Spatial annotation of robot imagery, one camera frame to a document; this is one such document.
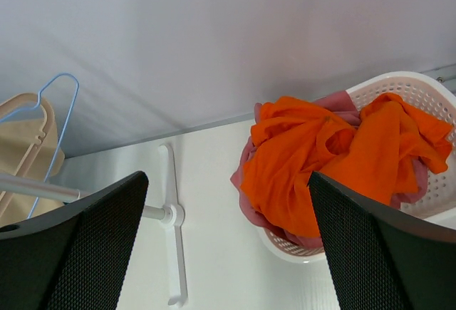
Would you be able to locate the light blue wire hanger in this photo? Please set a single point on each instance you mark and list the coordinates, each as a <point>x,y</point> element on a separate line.
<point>61,92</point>

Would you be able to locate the orange t shirt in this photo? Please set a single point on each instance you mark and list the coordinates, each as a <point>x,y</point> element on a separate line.
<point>375,158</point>

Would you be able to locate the metal clothes rack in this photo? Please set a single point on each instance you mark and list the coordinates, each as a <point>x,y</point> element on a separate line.
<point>171,215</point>

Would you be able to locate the white perforated plastic basket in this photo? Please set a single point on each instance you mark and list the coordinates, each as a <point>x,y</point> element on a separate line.
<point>420,94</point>

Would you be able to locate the beige wooden hanger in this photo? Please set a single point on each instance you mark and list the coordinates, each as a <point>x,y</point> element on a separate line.
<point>32,151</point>

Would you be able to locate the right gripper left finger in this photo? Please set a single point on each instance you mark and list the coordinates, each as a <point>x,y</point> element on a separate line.
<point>76,256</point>

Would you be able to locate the beige t shirt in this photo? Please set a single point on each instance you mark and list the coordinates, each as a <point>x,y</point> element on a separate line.
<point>16,136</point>

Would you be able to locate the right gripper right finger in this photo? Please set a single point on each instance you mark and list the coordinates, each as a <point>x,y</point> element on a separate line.
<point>379,257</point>

